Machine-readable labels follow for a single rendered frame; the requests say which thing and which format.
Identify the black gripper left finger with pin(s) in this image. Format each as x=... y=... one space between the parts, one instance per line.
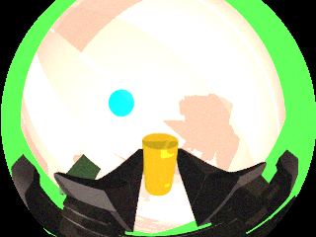
x=116 y=191

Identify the yellow cylinder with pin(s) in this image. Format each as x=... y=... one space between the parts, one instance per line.
x=160 y=152

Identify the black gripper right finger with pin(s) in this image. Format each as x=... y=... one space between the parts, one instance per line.
x=209 y=188

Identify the cyan circle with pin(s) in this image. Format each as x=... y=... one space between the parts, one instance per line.
x=121 y=102

